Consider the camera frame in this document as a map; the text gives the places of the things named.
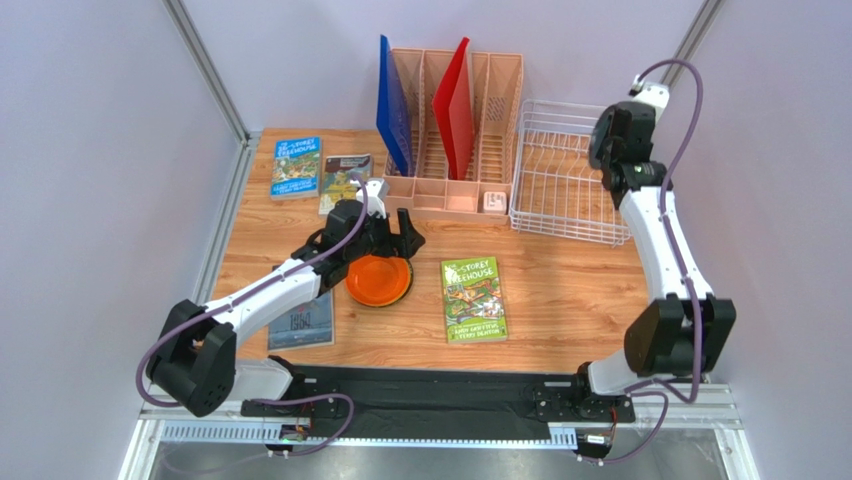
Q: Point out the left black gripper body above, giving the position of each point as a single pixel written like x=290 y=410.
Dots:
x=374 y=241

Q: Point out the blue treehouse book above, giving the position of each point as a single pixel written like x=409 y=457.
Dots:
x=295 y=168

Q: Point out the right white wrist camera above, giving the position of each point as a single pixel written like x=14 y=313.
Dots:
x=651 y=93

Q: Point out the green treehouse book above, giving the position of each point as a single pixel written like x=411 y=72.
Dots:
x=474 y=308

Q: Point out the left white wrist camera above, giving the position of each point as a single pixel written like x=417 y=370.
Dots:
x=372 y=196

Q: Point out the small white pink box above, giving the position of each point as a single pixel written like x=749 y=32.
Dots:
x=494 y=203

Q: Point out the yellow grey paperback book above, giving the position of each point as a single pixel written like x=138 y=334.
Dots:
x=336 y=179

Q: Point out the orange plate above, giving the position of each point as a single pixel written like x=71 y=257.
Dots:
x=372 y=281

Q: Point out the blue plastic folder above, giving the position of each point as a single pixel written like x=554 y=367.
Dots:
x=392 y=116

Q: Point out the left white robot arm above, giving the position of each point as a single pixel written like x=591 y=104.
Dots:
x=194 y=363

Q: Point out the white wire dish rack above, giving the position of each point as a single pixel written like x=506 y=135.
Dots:
x=555 y=190

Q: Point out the pink plastic file organizer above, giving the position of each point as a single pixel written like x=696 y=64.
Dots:
x=497 y=83

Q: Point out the aluminium frame rail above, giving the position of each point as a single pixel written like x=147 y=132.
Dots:
x=653 y=409

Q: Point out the red plastic folder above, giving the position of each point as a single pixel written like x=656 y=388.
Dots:
x=453 y=109

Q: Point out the green plate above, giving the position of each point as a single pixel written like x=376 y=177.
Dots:
x=405 y=272

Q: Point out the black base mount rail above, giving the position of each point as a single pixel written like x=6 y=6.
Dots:
x=403 y=394

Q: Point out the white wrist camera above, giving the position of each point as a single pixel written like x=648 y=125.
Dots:
x=372 y=196
x=651 y=93

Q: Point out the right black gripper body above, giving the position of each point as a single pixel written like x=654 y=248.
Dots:
x=600 y=146

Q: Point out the Nineteen Eighty-Four book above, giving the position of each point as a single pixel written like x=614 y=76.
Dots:
x=308 y=325

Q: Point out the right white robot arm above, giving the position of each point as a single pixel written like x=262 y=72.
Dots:
x=683 y=330

